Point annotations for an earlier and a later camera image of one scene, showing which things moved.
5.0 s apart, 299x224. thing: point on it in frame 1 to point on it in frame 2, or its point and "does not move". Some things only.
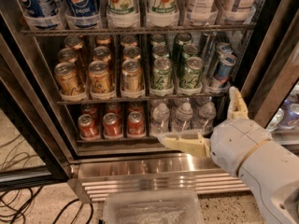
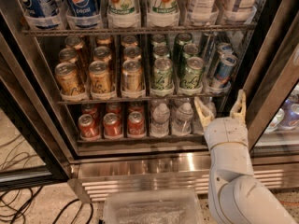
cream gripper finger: (186, 142) to (206, 116)
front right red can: (135, 126) does not move
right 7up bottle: (163, 3) does not move
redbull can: (221, 76) does not move
